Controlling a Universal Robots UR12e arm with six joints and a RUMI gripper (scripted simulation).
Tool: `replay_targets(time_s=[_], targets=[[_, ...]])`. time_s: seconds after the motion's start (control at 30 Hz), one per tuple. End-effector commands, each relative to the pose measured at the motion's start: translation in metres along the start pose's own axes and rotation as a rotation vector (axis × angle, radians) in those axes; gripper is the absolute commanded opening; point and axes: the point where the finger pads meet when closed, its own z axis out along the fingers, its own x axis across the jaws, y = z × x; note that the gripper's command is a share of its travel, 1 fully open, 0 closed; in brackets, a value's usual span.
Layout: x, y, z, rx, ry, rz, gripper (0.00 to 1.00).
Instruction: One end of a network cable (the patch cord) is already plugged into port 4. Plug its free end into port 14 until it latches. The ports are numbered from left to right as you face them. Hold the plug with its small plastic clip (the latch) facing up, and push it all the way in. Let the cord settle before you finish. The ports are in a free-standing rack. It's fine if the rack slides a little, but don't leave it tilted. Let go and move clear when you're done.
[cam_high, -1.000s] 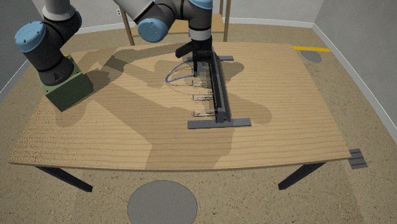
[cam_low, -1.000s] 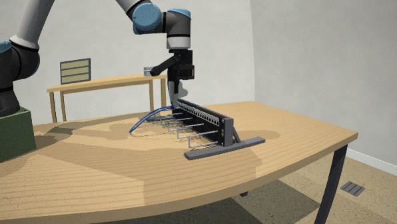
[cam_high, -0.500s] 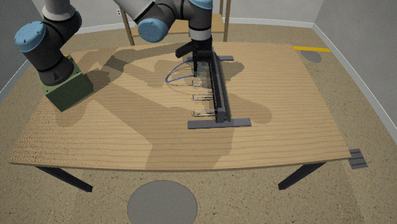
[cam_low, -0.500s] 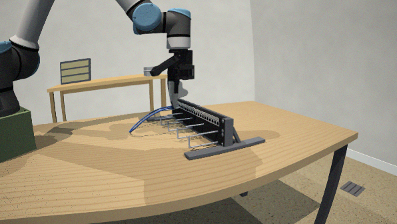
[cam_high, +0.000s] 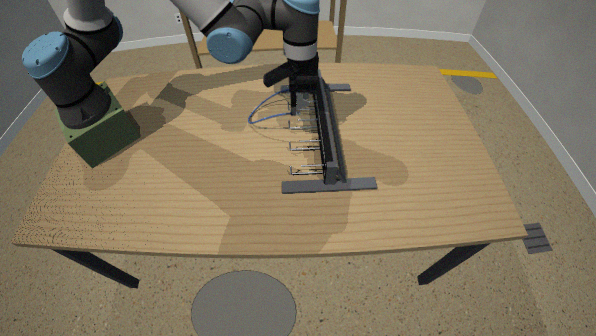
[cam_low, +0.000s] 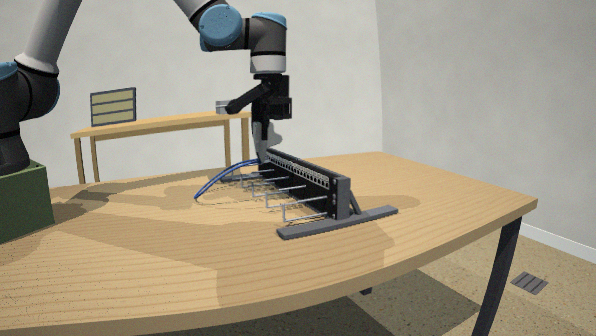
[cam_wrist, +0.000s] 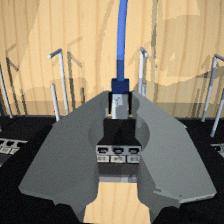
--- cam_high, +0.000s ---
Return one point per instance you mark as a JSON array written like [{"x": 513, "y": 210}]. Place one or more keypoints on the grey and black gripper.
[{"x": 305, "y": 80}]

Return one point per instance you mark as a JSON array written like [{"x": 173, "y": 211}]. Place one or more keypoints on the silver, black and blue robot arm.
[{"x": 61, "y": 63}]

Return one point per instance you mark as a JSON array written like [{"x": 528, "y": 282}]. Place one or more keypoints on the black network patch panel rack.
[{"x": 329, "y": 162}]

